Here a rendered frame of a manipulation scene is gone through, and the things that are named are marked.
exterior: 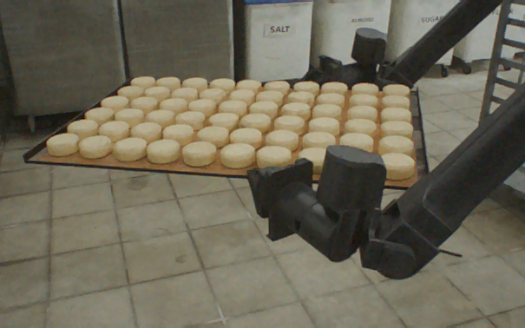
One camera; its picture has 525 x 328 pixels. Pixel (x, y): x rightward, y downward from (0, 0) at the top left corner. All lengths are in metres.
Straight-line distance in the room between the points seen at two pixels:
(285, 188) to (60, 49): 2.83
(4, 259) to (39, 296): 0.33
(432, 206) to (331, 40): 3.54
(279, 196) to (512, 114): 0.28
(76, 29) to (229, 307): 1.99
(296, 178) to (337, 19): 3.43
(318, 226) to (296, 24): 3.39
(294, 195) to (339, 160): 0.10
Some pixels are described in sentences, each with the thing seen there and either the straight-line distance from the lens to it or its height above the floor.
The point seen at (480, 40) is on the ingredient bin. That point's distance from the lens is 4.87.
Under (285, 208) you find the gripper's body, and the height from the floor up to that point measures 1.01.
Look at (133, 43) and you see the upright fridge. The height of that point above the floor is 0.56.
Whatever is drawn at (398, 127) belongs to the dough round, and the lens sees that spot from 0.86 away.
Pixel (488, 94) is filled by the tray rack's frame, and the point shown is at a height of 0.54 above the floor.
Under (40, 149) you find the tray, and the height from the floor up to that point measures 0.99.
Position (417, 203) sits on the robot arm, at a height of 1.06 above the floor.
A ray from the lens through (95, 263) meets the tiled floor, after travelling 2.34.
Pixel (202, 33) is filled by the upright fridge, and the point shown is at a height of 0.59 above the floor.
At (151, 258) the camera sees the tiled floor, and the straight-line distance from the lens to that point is 2.31.
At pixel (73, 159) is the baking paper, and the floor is 0.99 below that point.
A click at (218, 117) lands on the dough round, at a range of 0.91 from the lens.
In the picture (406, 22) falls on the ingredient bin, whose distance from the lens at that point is 4.40.
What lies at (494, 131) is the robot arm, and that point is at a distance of 0.60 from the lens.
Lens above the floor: 1.35
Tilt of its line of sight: 27 degrees down
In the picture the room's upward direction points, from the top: straight up
